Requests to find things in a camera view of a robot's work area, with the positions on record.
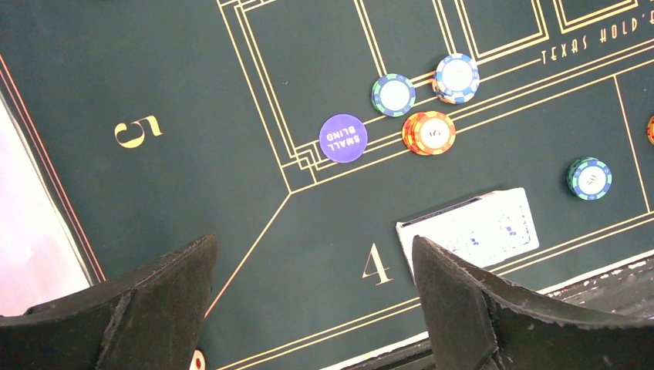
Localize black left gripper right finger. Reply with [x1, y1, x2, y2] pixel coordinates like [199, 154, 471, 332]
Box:
[412, 236, 653, 369]

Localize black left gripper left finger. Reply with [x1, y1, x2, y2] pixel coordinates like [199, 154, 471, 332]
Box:
[1, 234, 217, 369]

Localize blue playing card deck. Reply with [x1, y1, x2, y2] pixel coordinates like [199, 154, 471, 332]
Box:
[396, 187, 540, 274]

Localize green poker chip stack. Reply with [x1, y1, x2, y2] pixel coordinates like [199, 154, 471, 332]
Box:
[566, 157, 612, 200]

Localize purple small blind button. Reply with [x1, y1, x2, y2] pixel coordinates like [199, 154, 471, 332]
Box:
[319, 113, 368, 163]

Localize white blue chips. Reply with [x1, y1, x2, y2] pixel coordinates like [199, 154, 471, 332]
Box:
[432, 53, 480, 104]

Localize orange poker chip stack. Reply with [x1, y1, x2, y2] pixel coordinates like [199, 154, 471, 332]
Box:
[646, 116, 654, 145]

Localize green poker table mat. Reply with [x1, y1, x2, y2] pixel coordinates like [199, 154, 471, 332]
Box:
[1, 1, 653, 369]

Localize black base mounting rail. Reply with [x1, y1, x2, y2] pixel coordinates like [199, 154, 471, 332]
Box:
[329, 254, 653, 369]

